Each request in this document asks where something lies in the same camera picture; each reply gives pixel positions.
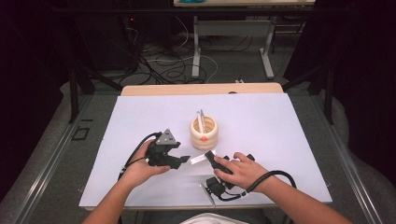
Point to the person's right hand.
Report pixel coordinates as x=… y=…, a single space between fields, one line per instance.
x=244 y=174

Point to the black power strip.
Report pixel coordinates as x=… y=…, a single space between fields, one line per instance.
x=129 y=34

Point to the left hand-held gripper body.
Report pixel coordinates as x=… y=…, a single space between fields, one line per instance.
x=160 y=154

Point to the white table mat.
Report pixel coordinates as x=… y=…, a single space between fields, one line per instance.
x=264 y=130

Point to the person's left hand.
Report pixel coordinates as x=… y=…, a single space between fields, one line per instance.
x=140 y=169

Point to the white pen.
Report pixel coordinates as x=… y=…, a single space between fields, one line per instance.
x=199 y=121

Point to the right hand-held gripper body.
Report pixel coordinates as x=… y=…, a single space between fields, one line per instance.
x=218 y=186

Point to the cream ribbed pen holder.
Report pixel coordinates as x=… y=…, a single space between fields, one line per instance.
x=204 y=138

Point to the black metal stand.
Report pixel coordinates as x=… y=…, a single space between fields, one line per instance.
x=328 y=93
x=74 y=93

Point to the white metal frame desk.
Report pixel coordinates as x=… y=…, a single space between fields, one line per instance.
x=196 y=46

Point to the white cylindrical tube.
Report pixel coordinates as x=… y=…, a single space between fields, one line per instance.
x=198 y=159

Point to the person's white shirt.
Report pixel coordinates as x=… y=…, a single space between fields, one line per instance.
x=211 y=218

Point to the teal object on desk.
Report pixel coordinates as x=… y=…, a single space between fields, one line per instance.
x=191 y=1

